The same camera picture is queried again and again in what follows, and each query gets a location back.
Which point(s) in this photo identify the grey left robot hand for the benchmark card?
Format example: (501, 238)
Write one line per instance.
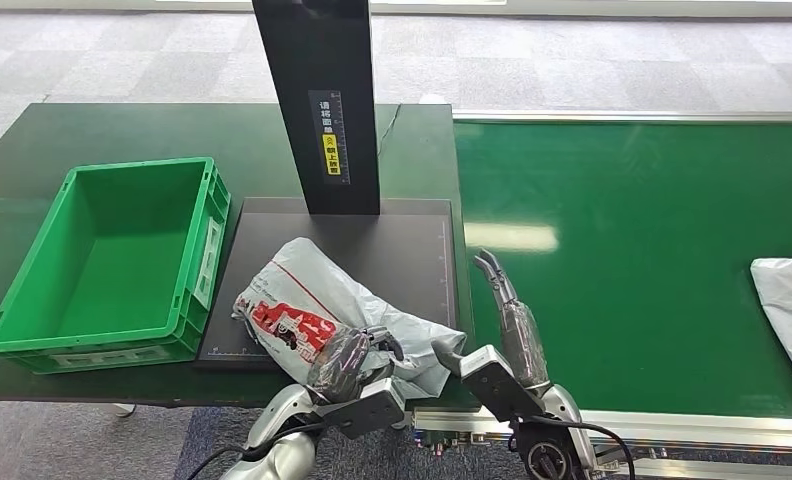
(343, 364)

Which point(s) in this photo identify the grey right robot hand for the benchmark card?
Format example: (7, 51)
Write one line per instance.
(522, 338)

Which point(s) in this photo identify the white package with red print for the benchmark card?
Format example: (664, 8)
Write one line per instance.
(303, 298)

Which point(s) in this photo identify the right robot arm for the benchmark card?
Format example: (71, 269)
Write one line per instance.
(562, 437)

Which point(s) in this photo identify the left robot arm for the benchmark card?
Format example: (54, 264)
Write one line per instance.
(283, 430)

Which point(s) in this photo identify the black weighing device with column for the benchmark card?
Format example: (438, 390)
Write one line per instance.
(383, 265)

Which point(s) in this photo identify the green plastic basket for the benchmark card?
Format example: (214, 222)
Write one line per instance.
(118, 265)

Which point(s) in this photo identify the plain white package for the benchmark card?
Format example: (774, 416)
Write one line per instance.
(790, 311)

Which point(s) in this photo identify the green conveyor belt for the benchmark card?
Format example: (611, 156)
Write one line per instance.
(634, 265)

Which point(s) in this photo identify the white table foot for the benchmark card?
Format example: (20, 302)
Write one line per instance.
(126, 409)

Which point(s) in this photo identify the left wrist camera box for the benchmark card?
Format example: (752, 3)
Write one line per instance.
(369, 411)

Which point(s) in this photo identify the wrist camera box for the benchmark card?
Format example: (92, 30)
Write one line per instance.
(369, 411)
(489, 381)

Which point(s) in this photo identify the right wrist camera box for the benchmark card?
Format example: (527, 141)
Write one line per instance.
(489, 381)

